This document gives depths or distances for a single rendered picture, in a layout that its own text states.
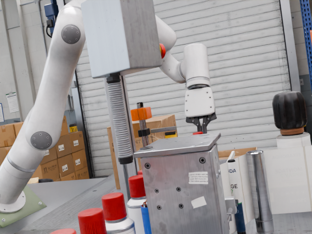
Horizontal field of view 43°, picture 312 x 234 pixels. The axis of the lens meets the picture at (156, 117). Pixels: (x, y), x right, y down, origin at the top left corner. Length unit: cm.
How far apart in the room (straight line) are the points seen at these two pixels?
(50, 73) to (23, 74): 536
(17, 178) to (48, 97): 36
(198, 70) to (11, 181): 80
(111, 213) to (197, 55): 91
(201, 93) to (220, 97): 398
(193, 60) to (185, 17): 411
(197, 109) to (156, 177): 80
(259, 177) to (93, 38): 50
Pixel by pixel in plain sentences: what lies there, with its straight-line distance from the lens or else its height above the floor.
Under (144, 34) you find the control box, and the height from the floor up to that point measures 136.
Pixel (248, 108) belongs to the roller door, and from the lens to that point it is 531.
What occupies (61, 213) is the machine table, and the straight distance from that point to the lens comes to 160.
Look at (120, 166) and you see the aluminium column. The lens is 105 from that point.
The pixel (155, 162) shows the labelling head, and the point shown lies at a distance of 56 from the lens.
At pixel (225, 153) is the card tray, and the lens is 221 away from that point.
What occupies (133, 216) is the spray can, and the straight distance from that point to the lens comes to 70.
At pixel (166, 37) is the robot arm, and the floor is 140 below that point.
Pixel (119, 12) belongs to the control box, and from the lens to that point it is 90.
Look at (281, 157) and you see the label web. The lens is 92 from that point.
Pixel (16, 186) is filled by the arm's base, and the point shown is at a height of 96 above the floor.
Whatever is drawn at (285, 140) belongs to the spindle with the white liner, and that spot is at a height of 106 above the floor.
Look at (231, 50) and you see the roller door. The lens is 533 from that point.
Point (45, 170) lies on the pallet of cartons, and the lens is 479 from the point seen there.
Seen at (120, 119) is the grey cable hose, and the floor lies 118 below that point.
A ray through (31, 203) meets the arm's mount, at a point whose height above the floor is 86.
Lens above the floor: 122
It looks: 3 degrees down
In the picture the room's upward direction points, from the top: 9 degrees counter-clockwise
